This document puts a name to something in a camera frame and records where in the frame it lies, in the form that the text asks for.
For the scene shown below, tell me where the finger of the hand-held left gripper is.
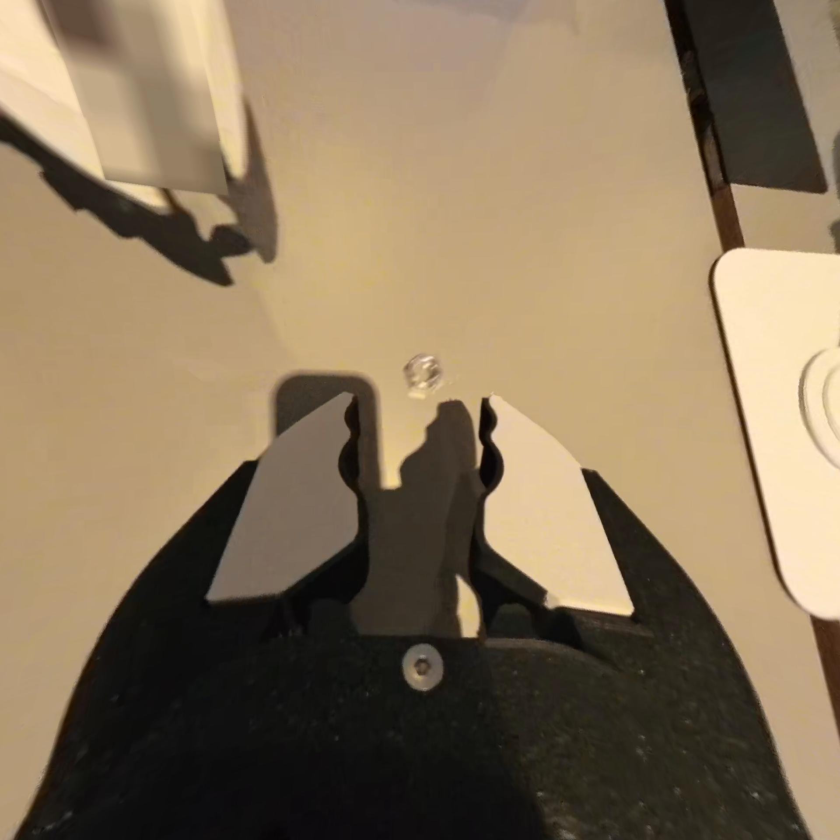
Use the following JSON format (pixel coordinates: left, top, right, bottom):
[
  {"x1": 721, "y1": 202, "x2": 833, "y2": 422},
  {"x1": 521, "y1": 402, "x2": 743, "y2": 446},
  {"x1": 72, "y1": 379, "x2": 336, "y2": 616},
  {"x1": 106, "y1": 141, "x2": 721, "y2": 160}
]
[
  {"x1": 0, "y1": 117, "x2": 271, "y2": 286},
  {"x1": 0, "y1": 0, "x2": 249, "y2": 206}
]

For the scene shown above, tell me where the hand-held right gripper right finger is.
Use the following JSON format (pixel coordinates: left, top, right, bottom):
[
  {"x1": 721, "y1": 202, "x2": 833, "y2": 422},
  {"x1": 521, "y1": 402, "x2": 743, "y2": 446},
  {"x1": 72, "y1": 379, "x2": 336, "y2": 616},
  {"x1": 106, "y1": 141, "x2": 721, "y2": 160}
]
[{"x1": 476, "y1": 392, "x2": 636, "y2": 618}]

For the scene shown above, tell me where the silver hex nut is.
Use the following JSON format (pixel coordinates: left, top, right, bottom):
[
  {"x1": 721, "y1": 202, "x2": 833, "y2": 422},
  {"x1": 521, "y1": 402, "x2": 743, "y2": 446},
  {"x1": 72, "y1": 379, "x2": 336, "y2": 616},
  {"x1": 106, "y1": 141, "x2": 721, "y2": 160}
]
[{"x1": 402, "y1": 354, "x2": 444, "y2": 400}]

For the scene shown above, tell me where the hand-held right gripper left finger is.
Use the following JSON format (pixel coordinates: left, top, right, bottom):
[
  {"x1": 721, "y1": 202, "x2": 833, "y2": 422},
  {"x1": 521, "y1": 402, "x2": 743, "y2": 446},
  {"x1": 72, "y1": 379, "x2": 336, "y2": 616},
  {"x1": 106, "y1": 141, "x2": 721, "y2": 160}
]
[{"x1": 205, "y1": 390, "x2": 370, "y2": 605}]

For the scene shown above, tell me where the black desk cable cover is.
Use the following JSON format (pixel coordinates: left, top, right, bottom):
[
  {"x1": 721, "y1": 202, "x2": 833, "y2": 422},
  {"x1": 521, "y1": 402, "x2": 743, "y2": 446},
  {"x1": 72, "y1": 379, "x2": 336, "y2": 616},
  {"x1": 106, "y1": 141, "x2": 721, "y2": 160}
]
[{"x1": 682, "y1": 0, "x2": 829, "y2": 194}]

